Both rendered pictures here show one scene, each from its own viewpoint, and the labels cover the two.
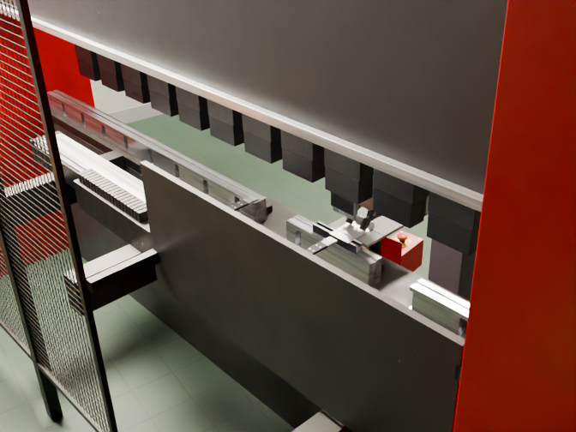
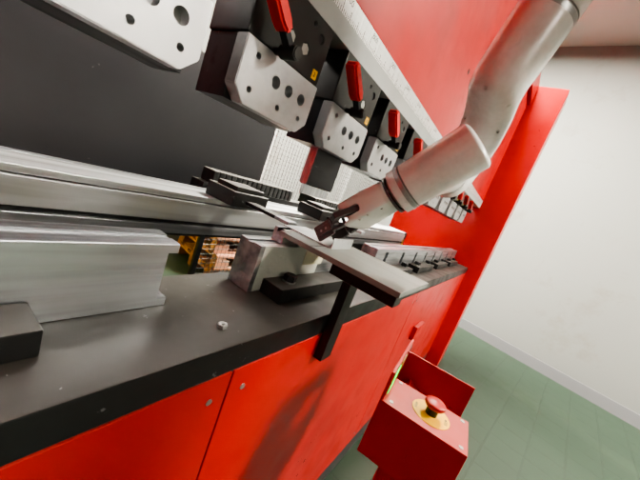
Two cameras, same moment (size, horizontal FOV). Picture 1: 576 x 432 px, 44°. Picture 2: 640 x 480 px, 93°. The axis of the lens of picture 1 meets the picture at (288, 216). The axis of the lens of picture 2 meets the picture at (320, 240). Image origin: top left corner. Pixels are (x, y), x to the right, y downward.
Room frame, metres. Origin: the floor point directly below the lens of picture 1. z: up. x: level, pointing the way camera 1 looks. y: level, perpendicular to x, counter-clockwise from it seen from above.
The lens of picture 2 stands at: (1.81, -0.84, 1.12)
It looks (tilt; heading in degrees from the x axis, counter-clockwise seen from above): 10 degrees down; 73
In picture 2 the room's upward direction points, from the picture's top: 20 degrees clockwise
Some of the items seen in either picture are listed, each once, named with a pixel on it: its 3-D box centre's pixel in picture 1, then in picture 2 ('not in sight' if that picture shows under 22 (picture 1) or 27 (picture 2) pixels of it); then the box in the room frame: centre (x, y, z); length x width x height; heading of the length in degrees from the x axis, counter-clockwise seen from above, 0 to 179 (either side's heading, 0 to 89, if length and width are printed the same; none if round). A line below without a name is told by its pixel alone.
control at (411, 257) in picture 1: (389, 245); (423, 410); (2.29, -0.39, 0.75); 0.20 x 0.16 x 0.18; 48
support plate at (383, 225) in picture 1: (374, 221); (354, 259); (2.07, -0.29, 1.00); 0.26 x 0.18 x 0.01; 131
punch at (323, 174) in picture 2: (344, 202); (319, 175); (1.97, -0.18, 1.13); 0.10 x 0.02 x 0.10; 41
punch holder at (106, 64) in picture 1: (115, 68); (453, 204); (3.00, 0.73, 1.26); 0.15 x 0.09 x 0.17; 41
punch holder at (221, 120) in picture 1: (230, 117); not in sight; (2.40, 0.20, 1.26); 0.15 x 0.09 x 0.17; 41
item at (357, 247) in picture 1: (337, 237); (306, 236); (1.99, -0.16, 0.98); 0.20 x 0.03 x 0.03; 41
